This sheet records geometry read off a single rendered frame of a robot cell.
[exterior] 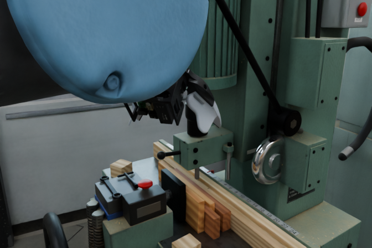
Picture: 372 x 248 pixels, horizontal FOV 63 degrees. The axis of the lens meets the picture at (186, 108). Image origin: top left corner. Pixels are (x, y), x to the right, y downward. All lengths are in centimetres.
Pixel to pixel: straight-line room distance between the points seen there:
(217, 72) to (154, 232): 35
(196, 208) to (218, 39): 35
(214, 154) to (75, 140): 142
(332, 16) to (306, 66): 15
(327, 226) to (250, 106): 42
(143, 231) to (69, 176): 154
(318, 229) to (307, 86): 41
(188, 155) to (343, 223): 49
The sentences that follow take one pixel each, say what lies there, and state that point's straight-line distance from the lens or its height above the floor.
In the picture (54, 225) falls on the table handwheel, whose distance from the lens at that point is 68.
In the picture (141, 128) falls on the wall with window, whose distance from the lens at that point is 211.
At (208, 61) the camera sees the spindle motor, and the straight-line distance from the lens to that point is 61.
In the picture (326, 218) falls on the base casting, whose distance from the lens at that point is 99.
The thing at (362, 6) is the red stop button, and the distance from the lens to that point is 80.
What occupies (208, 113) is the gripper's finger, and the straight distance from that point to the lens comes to 48.
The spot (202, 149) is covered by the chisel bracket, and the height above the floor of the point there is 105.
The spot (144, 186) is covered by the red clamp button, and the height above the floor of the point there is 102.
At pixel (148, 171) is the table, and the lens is 94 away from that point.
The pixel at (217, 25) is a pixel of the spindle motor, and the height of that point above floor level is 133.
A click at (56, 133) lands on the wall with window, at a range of 203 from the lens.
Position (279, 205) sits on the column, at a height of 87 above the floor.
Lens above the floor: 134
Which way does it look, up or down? 16 degrees down
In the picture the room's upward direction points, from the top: straight up
